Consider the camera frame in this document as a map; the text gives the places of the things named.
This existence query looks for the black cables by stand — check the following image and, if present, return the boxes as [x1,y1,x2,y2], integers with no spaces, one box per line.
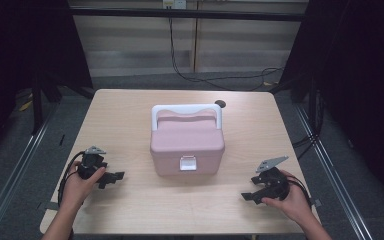
[291,133,318,160]

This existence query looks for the yellow tape piece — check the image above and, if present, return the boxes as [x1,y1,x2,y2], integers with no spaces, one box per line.
[18,99,34,113]

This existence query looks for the pink storage box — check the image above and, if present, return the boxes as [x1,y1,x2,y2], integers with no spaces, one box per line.
[149,103,226,177]

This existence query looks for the black horizontal bar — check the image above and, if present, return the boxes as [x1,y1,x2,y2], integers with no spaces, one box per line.
[69,7,309,23]

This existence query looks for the black stand leg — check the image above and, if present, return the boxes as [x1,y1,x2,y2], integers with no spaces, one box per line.
[308,76,325,138]
[29,74,64,136]

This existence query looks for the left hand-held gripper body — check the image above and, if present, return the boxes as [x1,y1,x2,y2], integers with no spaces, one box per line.
[77,145,110,182]

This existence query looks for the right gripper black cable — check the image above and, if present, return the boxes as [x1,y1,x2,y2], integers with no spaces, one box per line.
[285,175,313,208]

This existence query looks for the white wall socket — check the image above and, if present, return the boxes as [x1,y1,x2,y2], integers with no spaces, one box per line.
[162,0,188,10]

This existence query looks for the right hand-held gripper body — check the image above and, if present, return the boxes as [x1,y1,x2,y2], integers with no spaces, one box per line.
[251,155,292,202]

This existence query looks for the person's right hand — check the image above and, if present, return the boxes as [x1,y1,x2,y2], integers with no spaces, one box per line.
[261,169,312,225]

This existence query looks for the metal floor rail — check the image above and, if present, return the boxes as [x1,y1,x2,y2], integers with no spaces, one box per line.
[0,103,60,240]
[294,103,376,240]

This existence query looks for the long black floor cable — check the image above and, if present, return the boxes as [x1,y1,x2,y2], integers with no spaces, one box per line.
[168,18,285,92]

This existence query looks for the person's left hand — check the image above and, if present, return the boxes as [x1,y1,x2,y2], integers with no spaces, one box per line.
[59,160,108,212]

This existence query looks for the dark curtain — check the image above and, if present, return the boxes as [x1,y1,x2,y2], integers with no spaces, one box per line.
[279,0,384,208]
[0,0,94,164]

